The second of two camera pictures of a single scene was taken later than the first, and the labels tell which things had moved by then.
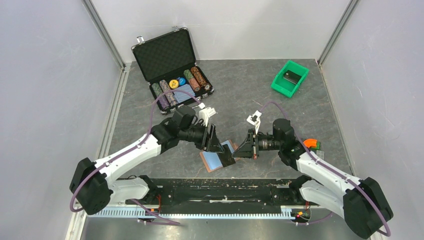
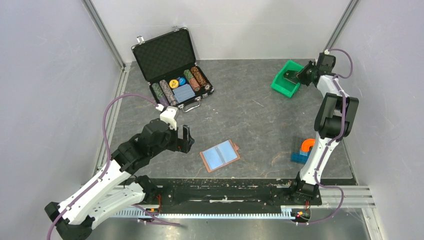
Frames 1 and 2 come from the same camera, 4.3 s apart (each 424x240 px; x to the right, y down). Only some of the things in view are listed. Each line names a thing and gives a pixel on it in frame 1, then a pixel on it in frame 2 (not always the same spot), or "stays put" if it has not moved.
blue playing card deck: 182,96 stays put
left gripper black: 213,143 -> 179,144
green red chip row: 194,84 stays put
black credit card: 226,158 -> 291,75
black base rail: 224,192 stays put
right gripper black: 247,149 -> 301,75
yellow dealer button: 173,84 stays put
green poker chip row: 157,89 stays put
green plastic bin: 289,78 stays put
